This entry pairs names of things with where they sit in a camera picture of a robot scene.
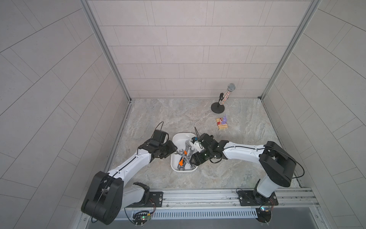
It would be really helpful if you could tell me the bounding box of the orange handled adjustable wrench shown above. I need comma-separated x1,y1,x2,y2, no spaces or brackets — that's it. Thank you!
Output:
178,140,191,166

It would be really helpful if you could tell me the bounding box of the long silver open-end wrench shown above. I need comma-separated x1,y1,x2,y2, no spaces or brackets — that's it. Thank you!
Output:
177,164,196,172

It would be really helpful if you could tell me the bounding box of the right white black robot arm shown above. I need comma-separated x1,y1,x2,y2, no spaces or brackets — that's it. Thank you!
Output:
190,133,297,204

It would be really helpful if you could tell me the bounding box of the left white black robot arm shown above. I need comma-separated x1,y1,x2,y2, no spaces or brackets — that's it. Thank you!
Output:
81,140,177,225

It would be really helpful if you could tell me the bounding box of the small wooden toy with figures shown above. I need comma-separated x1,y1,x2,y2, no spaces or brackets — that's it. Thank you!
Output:
216,115,228,130

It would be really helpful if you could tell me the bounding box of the glitter microphone on black stand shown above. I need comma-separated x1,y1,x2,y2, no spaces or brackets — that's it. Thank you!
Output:
211,83,236,114

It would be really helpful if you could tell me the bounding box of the left green circuit board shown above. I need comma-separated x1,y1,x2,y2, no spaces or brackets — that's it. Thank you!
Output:
132,210,152,227

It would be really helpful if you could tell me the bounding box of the green circuit board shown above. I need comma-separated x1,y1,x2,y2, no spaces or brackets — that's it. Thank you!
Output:
255,207,272,225
132,210,152,227

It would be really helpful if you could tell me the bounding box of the right green circuit board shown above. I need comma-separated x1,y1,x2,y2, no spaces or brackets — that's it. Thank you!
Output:
255,207,272,225

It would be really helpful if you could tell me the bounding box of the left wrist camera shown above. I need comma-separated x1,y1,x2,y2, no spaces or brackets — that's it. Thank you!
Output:
150,129,169,145

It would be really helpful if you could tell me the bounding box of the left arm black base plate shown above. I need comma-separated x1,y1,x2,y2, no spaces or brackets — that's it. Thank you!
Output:
128,191,164,208

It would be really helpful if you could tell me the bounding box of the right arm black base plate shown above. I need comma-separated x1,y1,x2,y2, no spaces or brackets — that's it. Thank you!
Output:
235,188,279,207

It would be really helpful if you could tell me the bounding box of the aluminium mounting rail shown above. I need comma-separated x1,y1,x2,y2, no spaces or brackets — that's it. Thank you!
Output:
126,188,319,210

